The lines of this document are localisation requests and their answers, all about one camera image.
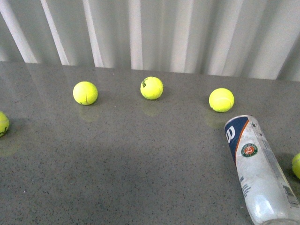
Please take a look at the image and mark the yellow tennis ball with logo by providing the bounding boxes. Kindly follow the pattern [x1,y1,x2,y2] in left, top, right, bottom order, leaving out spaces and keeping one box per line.
[140,76,164,100]

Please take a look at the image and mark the clear Wilson tennis ball can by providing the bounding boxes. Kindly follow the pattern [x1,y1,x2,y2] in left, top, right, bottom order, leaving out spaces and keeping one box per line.
[224,115,300,225]

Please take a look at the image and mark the yellow tennis ball far right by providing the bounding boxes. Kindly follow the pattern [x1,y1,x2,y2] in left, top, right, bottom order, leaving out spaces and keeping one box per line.
[292,153,300,179]

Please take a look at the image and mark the yellow tennis ball near can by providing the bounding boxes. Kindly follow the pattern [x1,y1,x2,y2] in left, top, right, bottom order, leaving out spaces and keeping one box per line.
[209,88,234,113]

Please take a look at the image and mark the yellow tennis ball far left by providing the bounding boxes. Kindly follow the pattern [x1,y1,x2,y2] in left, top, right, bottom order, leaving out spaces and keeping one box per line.
[0,111,9,137]

